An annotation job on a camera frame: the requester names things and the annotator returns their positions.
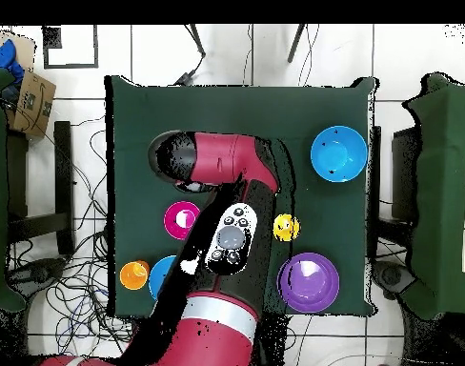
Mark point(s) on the crimson small bowl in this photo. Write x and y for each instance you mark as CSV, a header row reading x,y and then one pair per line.
x,y
179,220

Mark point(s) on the yellow cup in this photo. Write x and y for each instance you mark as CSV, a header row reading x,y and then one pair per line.
x,y
287,227

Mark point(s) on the large purple bowl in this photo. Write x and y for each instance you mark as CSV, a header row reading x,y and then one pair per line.
x,y
312,282

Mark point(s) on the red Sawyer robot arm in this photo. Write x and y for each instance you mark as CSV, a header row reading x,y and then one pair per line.
x,y
225,160

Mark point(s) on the dark green tablecloth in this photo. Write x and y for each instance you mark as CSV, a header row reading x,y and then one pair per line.
x,y
217,110

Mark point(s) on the large blue bowl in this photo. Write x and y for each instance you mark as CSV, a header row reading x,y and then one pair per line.
x,y
339,153
160,278

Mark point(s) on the orange cup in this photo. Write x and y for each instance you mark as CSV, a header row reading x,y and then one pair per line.
x,y
133,275

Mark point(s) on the black power adapter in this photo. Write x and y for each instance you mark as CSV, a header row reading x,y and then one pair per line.
x,y
185,78

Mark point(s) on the black tripod leg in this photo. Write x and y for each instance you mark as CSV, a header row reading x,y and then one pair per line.
x,y
197,40
296,42

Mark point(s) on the black equipment box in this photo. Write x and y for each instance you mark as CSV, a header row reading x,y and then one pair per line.
x,y
406,171

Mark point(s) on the grey stand base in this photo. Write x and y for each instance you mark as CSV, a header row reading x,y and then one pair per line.
x,y
392,276

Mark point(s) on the cardboard box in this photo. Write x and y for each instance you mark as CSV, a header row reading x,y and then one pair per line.
x,y
32,103

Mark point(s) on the blue cloth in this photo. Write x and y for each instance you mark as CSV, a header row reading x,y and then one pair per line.
x,y
4,57

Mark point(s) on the black bench frame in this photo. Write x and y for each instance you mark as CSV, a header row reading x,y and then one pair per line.
x,y
63,171

